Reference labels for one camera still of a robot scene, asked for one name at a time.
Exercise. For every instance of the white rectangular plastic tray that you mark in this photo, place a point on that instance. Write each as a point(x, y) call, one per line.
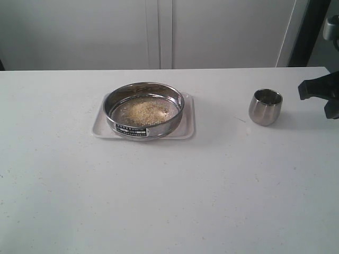
point(185, 130)

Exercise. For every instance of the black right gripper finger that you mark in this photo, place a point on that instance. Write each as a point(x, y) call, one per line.
point(331, 109)
point(325, 87)

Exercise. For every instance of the yellowish grain powder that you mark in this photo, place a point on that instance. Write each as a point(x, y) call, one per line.
point(144, 113)

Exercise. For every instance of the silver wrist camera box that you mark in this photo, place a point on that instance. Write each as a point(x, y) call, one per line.
point(330, 31)

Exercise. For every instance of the stainless steel cup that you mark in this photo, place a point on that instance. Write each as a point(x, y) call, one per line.
point(265, 107)

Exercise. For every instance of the white cabinet with doors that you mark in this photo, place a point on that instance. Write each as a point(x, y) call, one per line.
point(84, 35)

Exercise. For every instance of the round stainless steel sieve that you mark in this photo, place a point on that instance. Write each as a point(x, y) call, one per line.
point(160, 93)

